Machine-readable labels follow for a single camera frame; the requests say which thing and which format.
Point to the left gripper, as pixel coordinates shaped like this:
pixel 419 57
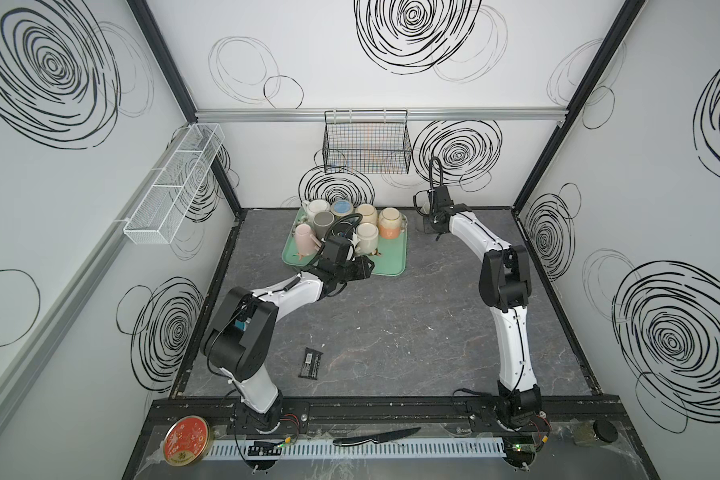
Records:
pixel 361 268

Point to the pink mug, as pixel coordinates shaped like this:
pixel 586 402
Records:
pixel 306 241

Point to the white mesh shelf basket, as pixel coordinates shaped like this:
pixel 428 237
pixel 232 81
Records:
pixel 180 175

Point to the white mug at back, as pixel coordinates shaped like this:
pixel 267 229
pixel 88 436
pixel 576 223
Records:
pixel 314 207

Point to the black wire basket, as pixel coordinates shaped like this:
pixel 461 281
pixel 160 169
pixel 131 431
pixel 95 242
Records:
pixel 369 141

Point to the green floral tray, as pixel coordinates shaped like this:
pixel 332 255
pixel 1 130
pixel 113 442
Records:
pixel 390 258

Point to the blue mug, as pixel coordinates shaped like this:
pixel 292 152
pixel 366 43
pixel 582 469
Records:
pixel 341 208

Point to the black knife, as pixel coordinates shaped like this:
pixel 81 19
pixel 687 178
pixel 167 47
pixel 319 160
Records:
pixel 376 438

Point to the white slotted cable duct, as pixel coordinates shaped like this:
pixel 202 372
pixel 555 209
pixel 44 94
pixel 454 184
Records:
pixel 410 448

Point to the speckled cream mug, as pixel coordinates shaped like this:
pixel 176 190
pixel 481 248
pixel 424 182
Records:
pixel 368 213

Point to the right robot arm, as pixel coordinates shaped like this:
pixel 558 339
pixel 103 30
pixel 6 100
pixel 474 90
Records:
pixel 504 286

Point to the cream white mug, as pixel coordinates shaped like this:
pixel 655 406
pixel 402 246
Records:
pixel 365 239

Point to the red round tin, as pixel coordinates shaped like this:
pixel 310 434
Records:
pixel 187 441

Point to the grey brown mug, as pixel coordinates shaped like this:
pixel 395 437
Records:
pixel 322 222

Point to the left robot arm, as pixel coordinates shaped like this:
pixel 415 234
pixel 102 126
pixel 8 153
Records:
pixel 238 337

